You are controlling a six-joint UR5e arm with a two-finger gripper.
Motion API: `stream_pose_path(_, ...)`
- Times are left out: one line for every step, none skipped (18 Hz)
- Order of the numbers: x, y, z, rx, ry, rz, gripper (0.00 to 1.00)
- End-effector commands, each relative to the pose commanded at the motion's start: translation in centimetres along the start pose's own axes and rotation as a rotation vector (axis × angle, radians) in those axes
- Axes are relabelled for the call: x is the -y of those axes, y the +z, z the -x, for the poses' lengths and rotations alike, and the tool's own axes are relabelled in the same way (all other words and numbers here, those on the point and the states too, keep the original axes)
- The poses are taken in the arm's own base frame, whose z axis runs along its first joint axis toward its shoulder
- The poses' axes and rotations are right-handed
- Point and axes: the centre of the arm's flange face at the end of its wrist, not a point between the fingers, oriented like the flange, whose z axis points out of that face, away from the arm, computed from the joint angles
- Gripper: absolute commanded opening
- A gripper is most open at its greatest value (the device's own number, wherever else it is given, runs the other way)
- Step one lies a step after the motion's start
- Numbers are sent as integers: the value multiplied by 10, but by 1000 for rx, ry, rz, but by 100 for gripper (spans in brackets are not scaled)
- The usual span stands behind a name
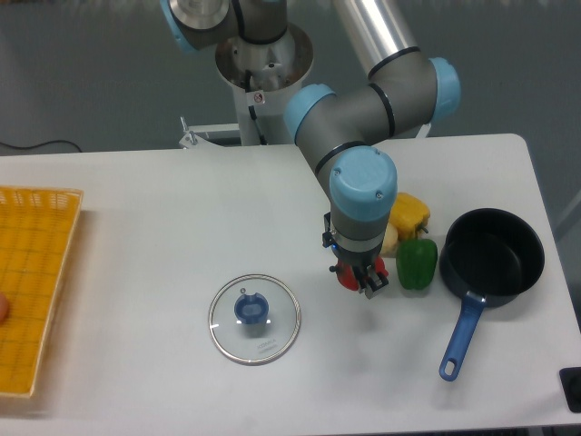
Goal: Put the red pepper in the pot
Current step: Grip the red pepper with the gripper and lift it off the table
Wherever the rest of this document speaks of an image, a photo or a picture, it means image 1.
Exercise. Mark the yellow bell pepper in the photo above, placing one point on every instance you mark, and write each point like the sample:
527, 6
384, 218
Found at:
409, 215

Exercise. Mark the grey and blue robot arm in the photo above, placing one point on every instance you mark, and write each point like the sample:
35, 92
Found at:
338, 134

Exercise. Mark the yellow woven basket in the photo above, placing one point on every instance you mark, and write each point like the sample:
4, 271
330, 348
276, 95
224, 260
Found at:
37, 231

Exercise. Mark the pale onion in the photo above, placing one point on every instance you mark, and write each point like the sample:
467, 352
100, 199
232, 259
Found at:
390, 242

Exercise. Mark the green bell pepper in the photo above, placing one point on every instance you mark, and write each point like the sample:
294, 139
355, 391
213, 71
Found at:
416, 262

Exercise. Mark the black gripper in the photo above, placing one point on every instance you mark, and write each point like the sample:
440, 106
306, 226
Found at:
360, 255

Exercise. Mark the red bell pepper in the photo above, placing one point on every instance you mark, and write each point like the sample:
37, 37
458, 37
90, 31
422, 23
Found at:
345, 273

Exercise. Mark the black pot with blue handle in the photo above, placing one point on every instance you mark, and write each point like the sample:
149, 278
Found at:
489, 257

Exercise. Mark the glass lid with blue knob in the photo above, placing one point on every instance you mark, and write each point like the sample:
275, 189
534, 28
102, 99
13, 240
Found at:
254, 319

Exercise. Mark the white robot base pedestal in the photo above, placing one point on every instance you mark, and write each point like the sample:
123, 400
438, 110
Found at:
263, 78

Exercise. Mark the black table corner fixture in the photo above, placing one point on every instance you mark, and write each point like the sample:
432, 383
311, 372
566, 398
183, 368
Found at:
571, 384

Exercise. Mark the metal table clamp bracket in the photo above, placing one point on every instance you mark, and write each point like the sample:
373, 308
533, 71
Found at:
225, 135

